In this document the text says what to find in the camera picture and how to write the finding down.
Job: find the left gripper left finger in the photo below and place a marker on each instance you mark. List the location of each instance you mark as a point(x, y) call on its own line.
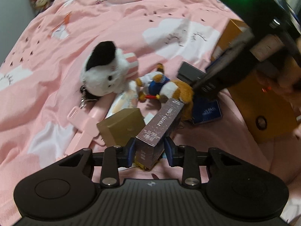
point(130, 151)

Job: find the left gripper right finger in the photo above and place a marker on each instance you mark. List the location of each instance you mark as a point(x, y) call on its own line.
point(169, 148)

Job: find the purple photo card box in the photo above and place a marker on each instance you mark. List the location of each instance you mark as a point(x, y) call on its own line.
point(149, 143)

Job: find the dark grey small box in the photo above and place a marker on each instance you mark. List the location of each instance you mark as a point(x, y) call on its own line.
point(189, 74)

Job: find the gold cardboard box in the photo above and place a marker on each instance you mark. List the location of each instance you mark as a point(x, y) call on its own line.
point(119, 128)

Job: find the white illustrated card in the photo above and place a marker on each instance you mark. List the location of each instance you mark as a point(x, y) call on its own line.
point(126, 99)

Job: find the blue card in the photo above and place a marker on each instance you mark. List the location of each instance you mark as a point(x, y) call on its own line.
point(205, 110)

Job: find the brown blue plush toy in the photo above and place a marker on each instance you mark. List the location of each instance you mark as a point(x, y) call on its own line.
point(158, 86)

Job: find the orange cardboard box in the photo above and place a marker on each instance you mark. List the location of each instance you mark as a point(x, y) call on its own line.
point(266, 114)

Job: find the pink patterned bedsheet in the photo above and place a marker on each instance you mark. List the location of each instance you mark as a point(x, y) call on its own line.
point(40, 84)

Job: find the white black plush keychain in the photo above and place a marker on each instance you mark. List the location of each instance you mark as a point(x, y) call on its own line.
point(107, 70)

